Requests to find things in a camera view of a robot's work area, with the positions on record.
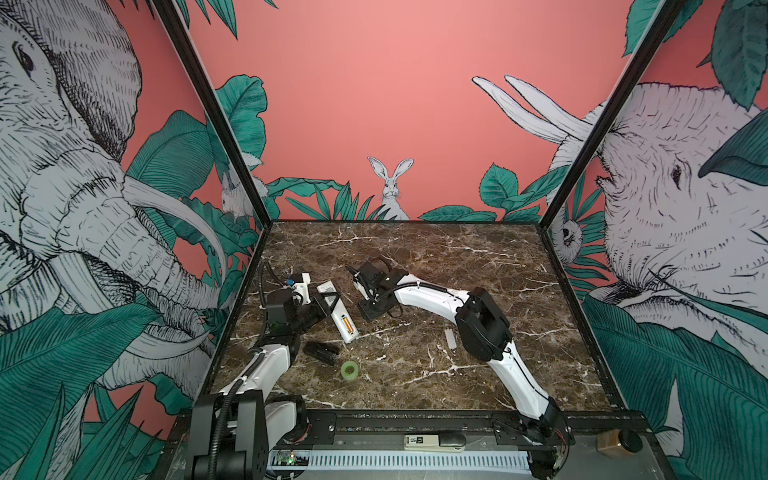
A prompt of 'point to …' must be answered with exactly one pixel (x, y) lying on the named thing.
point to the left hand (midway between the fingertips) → (338, 291)
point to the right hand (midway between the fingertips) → (364, 309)
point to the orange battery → (348, 324)
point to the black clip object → (322, 352)
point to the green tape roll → (349, 370)
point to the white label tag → (421, 440)
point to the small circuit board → (290, 458)
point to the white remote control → (339, 313)
